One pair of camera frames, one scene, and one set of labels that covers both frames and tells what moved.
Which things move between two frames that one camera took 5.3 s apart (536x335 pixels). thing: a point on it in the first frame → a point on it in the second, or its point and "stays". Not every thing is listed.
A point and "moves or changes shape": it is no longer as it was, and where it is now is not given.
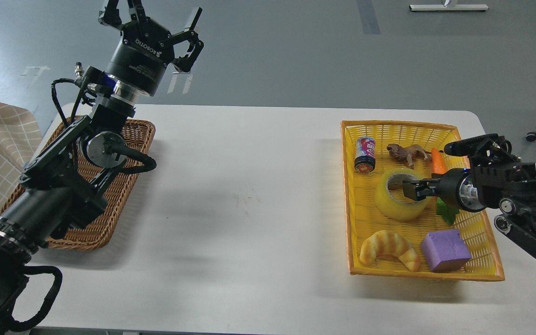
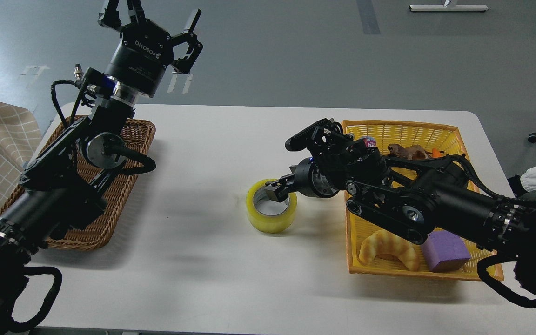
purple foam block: (445, 251) stays
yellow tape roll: (398, 211) moves or changes shape
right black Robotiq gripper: (449, 180) → (308, 179)
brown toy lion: (398, 152) stays
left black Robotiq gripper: (145, 48) stays
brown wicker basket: (138, 135) stays
